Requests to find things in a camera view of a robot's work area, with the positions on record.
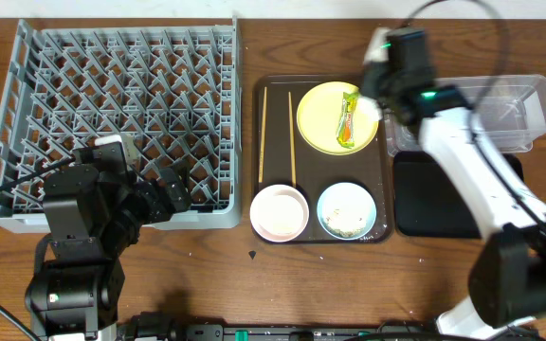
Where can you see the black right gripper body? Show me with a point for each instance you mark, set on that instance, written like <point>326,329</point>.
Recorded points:
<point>384,88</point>

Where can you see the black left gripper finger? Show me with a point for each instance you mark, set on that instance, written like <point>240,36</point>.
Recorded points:
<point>179,197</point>
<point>168,176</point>

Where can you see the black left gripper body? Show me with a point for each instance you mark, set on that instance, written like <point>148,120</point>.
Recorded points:
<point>160,198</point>

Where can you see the green snack wrapper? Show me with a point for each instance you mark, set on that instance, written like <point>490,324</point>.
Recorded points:
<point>345,130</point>

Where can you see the white pink bowl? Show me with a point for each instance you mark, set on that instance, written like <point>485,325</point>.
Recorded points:
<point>279,213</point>

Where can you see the light blue bowl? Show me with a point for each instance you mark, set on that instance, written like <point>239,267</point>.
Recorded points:
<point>346,211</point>

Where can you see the white napkin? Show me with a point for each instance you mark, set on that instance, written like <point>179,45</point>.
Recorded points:
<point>368,108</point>

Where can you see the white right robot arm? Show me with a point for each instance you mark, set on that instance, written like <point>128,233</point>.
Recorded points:
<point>507,284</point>

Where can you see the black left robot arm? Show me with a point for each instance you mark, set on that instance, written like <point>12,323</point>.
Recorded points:
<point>93,216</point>

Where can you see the clear plastic waste bin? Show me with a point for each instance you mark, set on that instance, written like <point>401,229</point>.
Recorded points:
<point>513,113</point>

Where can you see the black waste tray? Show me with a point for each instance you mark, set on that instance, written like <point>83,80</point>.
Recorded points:
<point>426,204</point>

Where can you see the yellow round plate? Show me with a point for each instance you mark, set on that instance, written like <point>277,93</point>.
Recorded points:
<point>318,116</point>

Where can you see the grey plastic dish rack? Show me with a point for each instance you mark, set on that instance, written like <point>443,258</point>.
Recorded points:
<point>175,90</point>

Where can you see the dark brown serving tray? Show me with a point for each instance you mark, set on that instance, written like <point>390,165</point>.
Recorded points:
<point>317,171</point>

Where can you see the black rail at table edge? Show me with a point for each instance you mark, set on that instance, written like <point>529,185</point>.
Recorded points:
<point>163,327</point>

